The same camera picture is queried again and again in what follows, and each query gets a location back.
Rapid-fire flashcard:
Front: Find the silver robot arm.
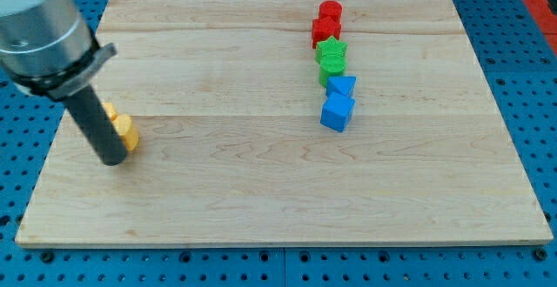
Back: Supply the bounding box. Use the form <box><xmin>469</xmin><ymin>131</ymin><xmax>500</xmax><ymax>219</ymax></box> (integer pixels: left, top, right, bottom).
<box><xmin>1</xmin><ymin>0</ymin><xmax>117</xmax><ymax>101</ymax></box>

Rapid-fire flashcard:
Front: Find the blue cube block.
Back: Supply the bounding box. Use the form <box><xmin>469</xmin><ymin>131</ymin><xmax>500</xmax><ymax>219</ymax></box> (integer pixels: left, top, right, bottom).
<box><xmin>320</xmin><ymin>92</ymin><xmax>355</xmax><ymax>132</ymax></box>

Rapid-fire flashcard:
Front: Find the blue triangle block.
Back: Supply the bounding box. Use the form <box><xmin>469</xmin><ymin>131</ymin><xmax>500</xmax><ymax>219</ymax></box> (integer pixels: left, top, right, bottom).
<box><xmin>325</xmin><ymin>76</ymin><xmax>357</xmax><ymax>97</ymax></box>

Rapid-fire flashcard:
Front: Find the light wooden board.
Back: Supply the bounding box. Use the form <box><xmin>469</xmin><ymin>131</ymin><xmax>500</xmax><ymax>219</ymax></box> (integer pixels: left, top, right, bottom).
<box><xmin>16</xmin><ymin>0</ymin><xmax>553</xmax><ymax>249</ymax></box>

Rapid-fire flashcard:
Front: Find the green cylinder block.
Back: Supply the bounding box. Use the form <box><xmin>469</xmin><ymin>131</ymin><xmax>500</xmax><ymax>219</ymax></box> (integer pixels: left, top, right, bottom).
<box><xmin>319</xmin><ymin>56</ymin><xmax>346</xmax><ymax>88</ymax></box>

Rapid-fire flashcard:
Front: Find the green star block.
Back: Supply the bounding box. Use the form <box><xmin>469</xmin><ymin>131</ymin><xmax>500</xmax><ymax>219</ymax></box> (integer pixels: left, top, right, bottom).
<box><xmin>315</xmin><ymin>36</ymin><xmax>348</xmax><ymax>63</ymax></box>

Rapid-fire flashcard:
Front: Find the red star block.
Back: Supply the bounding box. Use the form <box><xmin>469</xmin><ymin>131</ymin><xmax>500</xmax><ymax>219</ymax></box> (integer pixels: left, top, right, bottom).
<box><xmin>312</xmin><ymin>17</ymin><xmax>341</xmax><ymax>49</ymax></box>

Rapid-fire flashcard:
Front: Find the red cylinder block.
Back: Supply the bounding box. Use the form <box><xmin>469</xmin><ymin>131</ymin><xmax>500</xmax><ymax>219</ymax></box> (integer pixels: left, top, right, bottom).
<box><xmin>319</xmin><ymin>0</ymin><xmax>343</xmax><ymax>23</ymax></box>

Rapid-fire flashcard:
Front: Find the yellow cylinder block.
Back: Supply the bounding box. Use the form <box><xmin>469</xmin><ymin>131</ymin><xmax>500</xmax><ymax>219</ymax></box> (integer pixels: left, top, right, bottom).
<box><xmin>112</xmin><ymin>115</ymin><xmax>139</xmax><ymax>151</ymax></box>

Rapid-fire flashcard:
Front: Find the yellow block behind rod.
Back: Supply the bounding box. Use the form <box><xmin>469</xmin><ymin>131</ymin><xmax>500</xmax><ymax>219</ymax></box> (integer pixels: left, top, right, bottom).
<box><xmin>102</xmin><ymin>102</ymin><xmax>118</xmax><ymax>122</ymax></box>

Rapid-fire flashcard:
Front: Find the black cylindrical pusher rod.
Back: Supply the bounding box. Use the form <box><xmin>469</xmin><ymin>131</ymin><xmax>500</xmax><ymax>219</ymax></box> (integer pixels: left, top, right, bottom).
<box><xmin>63</xmin><ymin>85</ymin><xmax>128</xmax><ymax>166</ymax></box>

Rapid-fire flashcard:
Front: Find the red strip at edge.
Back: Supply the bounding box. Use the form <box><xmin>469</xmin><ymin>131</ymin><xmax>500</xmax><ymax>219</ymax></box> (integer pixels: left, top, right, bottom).
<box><xmin>507</xmin><ymin>0</ymin><xmax>557</xmax><ymax>56</ymax></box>

